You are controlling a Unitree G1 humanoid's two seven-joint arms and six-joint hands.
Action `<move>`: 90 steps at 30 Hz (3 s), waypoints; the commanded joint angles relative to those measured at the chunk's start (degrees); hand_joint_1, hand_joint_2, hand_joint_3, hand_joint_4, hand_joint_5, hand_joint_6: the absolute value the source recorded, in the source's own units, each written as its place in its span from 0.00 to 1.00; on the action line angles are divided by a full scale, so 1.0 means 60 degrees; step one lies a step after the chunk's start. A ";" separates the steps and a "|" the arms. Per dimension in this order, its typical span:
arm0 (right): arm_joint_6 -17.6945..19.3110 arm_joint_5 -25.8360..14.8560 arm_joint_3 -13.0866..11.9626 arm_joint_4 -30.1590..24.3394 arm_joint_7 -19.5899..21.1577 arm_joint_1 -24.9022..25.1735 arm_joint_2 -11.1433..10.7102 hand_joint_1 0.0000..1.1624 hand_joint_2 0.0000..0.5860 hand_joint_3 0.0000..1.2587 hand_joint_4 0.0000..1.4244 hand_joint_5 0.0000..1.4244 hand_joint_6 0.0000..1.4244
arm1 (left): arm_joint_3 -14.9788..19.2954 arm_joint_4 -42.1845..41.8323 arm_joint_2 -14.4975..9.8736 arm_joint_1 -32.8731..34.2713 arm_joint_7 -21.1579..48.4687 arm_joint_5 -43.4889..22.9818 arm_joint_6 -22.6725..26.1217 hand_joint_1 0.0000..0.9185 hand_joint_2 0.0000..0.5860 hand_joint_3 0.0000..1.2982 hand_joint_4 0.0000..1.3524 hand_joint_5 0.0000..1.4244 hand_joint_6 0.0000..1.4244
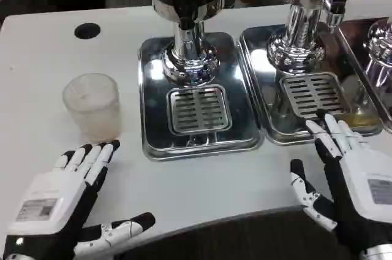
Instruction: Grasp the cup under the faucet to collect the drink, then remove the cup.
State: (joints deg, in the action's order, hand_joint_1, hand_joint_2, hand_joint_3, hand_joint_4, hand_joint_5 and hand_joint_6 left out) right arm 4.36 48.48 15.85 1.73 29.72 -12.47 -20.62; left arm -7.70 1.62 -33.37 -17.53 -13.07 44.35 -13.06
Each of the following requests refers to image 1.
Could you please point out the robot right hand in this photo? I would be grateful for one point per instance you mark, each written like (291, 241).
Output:
(358, 186)

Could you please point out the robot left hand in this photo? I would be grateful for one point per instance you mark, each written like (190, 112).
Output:
(46, 198)

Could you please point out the robot left silver forearm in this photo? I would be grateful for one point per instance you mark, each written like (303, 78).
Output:
(7, 257)

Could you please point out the robot right silver forearm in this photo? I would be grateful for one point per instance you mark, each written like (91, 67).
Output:
(379, 252)

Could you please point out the steel drip grid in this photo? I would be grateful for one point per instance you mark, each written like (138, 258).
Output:
(315, 94)
(199, 109)

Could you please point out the frosted clear ribbed cup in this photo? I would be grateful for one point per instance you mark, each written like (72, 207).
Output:
(92, 106)

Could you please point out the chrome dispenser stand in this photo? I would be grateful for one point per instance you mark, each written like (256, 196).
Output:
(381, 45)

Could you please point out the clear drink dispenser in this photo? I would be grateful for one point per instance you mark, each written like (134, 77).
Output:
(301, 27)

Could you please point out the dark drink dispenser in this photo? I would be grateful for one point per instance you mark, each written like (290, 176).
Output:
(186, 11)

